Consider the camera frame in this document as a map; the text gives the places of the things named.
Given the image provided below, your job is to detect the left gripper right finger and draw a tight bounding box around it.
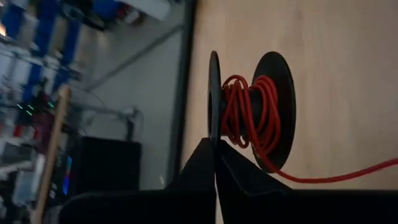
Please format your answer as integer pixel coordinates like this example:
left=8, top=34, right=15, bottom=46
left=216, top=139, right=398, bottom=224

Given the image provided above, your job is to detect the light wooden board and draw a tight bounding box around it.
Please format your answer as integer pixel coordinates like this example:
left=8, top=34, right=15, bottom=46
left=30, top=86, right=73, bottom=224

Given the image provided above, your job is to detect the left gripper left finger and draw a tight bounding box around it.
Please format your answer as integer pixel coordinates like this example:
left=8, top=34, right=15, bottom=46
left=58, top=138, right=216, bottom=224

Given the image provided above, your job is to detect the black wire spool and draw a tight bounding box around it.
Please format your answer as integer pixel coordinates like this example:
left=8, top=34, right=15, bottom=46
left=207, top=50, right=297, bottom=174

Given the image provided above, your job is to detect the red wire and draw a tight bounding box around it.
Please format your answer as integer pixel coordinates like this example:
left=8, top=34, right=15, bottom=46
left=221, top=74, right=398, bottom=184

